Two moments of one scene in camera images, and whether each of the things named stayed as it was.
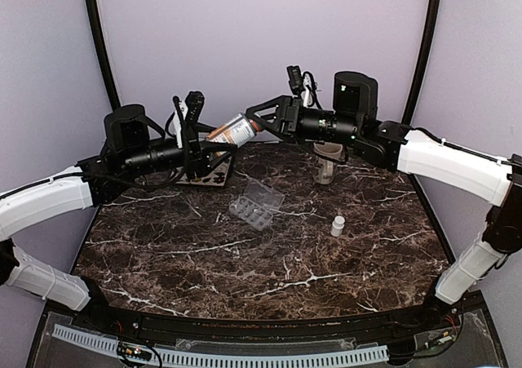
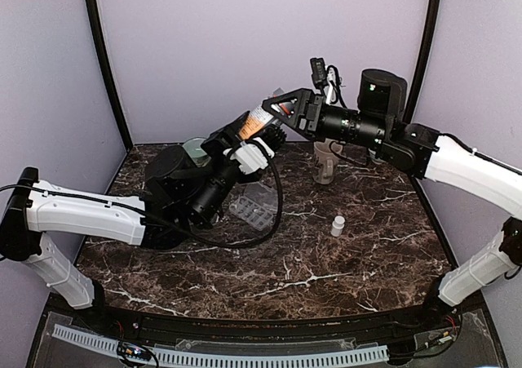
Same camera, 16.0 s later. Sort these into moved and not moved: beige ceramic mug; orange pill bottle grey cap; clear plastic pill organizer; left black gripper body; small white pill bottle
Moved: orange pill bottle grey cap; left black gripper body
Not moved: clear plastic pill organizer; small white pill bottle; beige ceramic mug
